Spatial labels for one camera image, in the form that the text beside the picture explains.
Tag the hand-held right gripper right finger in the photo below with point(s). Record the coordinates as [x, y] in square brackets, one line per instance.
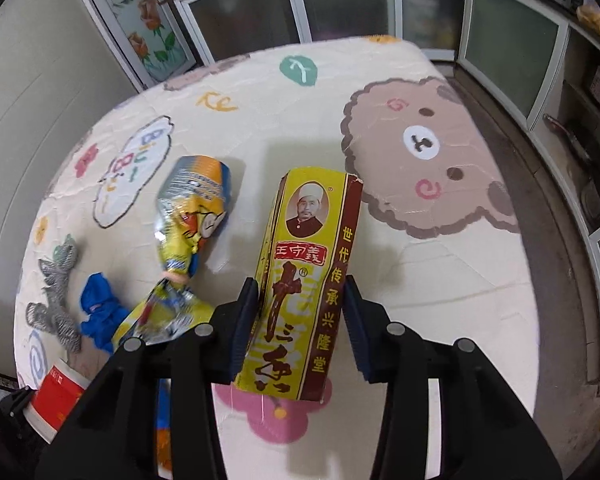
[355, 332]

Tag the grey steel wool scrubber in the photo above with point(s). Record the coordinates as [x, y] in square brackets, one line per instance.
[55, 270]

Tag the side frosted glass cabinet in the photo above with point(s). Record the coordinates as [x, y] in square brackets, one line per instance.
[510, 40]

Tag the printed bear blanket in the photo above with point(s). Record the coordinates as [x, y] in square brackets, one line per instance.
[280, 125]

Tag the red and white paper cup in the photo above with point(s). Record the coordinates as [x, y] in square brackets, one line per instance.
[55, 395]

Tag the floral frosted glass door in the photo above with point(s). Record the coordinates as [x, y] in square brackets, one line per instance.
[145, 25]

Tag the yellow and blue snack bag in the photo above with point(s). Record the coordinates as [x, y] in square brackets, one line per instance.
[192, 200]

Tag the yellow spice box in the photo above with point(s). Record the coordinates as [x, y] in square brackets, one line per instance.
[300, 260]

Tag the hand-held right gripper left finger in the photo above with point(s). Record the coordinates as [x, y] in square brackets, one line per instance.
[242, 322]

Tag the long frosted glass cabinet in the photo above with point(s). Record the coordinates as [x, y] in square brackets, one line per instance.
[260, 10]

